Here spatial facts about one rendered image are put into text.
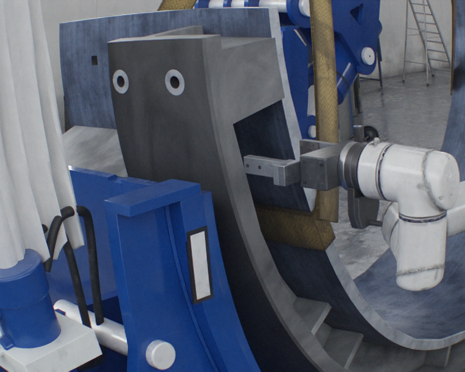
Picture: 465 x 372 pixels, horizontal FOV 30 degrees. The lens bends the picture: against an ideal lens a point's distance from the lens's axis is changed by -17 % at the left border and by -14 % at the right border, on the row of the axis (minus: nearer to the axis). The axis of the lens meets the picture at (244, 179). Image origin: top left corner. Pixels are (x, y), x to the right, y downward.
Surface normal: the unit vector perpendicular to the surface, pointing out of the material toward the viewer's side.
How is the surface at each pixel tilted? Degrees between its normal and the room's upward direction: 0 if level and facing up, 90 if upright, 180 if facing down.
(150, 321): 90
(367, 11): 90
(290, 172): 90
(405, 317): 5
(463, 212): 80
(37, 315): 91
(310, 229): 115
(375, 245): 0
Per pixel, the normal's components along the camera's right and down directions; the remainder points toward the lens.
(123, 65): -0.66, 0.28
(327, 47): 0.85, -0.06
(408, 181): -0.65, 0.02
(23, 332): 0.16, 0.31
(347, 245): -0.06, -0.97
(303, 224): -0.58, 0.61
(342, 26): 0.74, 0.11
